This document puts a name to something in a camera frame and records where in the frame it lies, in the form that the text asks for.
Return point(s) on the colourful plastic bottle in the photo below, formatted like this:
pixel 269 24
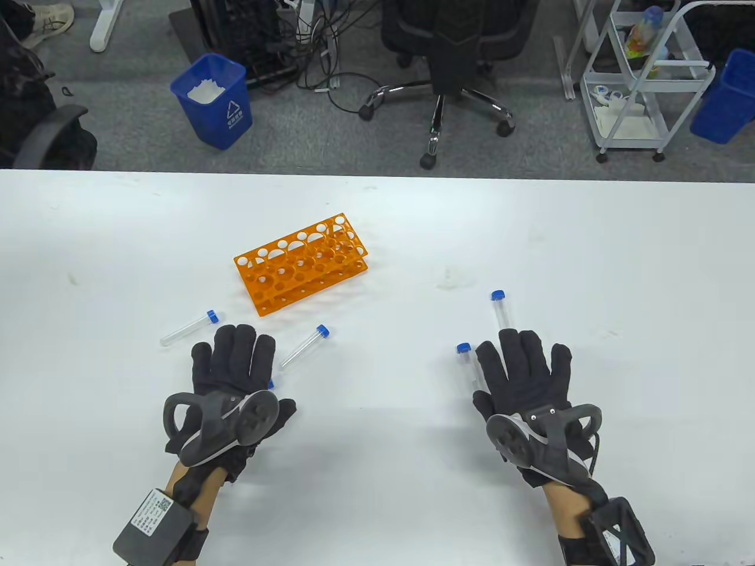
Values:
pixel 643 29

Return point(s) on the white wheeled cart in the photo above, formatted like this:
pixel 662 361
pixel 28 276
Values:
pixel 672 84

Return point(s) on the person's right forearm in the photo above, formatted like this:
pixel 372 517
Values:
pixel 563 510

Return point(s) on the black lattice wrist mount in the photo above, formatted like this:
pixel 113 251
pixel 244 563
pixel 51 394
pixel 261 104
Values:
pixel 619 530

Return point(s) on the white desk foot bar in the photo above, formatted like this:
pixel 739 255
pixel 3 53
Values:
pixel 333 59

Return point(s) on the black computer tower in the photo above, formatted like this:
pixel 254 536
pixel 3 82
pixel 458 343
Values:
pixel 236 29

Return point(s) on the white power strip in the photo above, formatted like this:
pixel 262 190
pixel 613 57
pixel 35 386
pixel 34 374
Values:
pixel 305 17

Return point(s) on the grey and black handheld controller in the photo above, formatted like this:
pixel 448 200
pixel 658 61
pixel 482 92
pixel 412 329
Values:
pixel 513 439
pixel 253 418

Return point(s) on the white desk leg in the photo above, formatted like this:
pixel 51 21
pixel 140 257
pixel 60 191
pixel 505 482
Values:
pixel 105 29
pixel 565 65

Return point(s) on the white tape rolls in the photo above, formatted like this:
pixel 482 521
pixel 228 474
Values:
pixel 601 91

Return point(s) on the person's right hand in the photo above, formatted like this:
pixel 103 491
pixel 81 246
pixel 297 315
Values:
pixel 525 377

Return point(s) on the black swivel office chair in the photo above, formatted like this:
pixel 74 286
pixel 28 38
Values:
pixel 454 53

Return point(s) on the orange test tube rack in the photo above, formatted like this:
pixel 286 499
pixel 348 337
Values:
pixel 312 277

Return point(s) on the blue bin with white symbol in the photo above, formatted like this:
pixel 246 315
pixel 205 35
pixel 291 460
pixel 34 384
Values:
pixel 218 118

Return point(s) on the person's left hand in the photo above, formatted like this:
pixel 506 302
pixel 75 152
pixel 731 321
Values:
pixel 236 359

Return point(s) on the plain blue bin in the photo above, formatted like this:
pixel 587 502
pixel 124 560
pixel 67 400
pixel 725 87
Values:
pixel 725 100

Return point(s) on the black labelled wrist box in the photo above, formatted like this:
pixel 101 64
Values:
pixel 150 525

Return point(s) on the black armrest chair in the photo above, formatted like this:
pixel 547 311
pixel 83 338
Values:
pixel 29 106

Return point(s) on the white sheet on cart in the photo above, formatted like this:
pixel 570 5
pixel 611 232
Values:
pixel 631 125

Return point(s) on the dark floor board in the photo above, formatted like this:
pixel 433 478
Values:
pixel 186 32

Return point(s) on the white crumpled paper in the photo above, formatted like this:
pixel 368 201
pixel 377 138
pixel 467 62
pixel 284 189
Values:
pixel 205 93

